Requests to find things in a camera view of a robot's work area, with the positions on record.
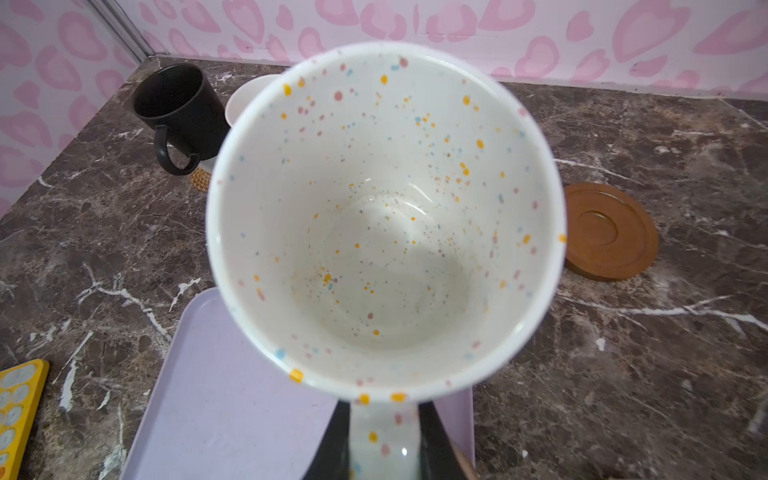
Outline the lavender plastic tray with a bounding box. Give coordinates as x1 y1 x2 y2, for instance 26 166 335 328
123 284 487 479

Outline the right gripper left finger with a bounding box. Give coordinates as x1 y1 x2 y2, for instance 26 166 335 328
303 401 351 480

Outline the light blue mug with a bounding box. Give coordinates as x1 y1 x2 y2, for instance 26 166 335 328
225 74 279 127

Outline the woven rattan coaster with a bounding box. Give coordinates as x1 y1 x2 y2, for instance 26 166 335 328
189 168 211 193

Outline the round brown wooden coaster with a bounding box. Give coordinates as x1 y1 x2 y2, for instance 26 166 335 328
565 182 659 282

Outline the black mug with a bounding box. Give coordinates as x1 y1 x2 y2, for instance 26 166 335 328
132 63 230 176

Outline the white speckled mug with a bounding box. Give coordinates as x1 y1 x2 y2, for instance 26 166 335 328
205 40 568 480

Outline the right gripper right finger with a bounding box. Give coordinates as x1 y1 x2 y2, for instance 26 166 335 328
419 402 467 480

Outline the yellow calculator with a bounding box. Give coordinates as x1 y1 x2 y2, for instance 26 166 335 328
0 359 49 480

